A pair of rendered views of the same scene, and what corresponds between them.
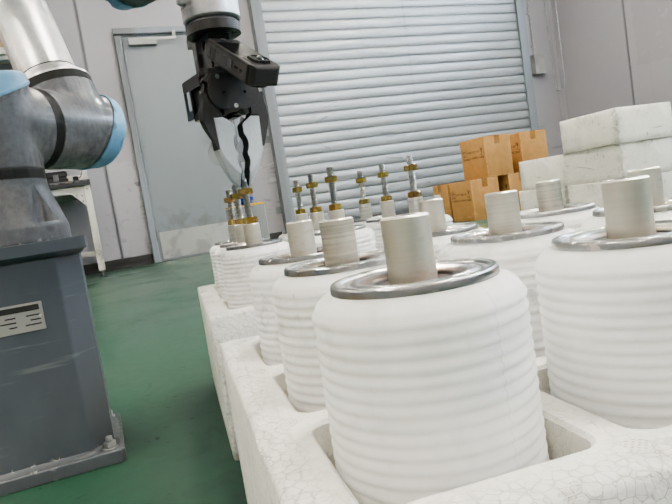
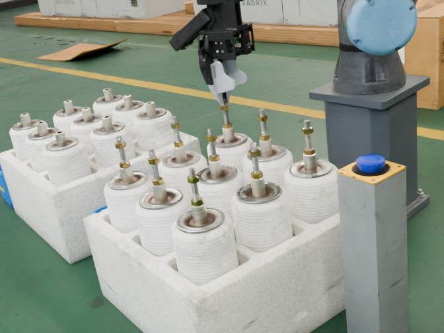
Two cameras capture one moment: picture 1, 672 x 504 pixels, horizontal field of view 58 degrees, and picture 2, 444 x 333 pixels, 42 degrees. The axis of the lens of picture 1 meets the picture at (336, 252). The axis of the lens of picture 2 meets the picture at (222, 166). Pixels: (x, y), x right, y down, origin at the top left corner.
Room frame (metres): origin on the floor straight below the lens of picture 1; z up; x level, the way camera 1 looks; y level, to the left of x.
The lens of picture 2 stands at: (1.86, -0.28, 0.67)
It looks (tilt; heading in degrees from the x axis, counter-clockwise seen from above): 23 degrees down; 161
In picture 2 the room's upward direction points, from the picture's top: 8 degrees counter-clockwise
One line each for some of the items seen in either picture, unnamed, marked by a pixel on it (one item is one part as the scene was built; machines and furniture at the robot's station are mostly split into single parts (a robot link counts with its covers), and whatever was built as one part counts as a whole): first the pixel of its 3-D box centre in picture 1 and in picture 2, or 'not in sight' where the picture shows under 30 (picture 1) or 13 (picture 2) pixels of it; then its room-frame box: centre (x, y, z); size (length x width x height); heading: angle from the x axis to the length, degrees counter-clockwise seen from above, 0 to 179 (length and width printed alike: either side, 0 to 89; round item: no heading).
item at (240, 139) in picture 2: (254, 245); (229, 141); (0.81, 0.11, 0.25); 0.08 x 0.08 x 0.01
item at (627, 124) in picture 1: (615, 128); not in sight; (3.30, -1.60, 0.45); 0.39 x 0.39 x 0.18; 22
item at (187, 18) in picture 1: (208, 10); not in sight; (0.82, 0.12, 0.56); 0.08 x 0.08 x 0.05
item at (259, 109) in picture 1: (249, 114); (209, 61); (0.82, 0.08, 0.42); 0.05 x 0.02 x 0.09; 124
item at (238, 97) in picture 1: (218, 74); (222, 26); (0.82, 0.12, 0.48); 0.09 x 0.08 x 0.12; 34
